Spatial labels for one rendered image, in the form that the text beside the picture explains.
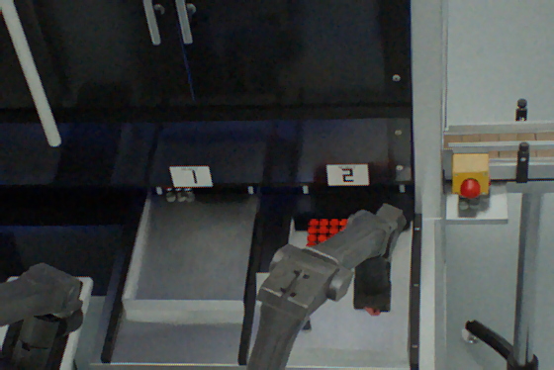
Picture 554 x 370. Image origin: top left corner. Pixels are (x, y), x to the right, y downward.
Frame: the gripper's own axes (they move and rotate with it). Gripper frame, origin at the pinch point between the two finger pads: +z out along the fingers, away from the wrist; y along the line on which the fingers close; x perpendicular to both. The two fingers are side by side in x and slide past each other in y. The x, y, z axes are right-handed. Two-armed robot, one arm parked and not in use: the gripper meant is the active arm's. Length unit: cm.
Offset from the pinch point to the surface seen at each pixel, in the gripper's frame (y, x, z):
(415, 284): 16.7, -7.0, 13.0
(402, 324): 7.4, -4.4, 14.3
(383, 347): 0.6, -1.0, 12.6
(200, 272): 20.7, 39.2, 14.7
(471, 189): 33.5, -17.9, 2.7
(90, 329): 35, 77, 57
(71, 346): 6, 67, 22
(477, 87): 175, -21, 108
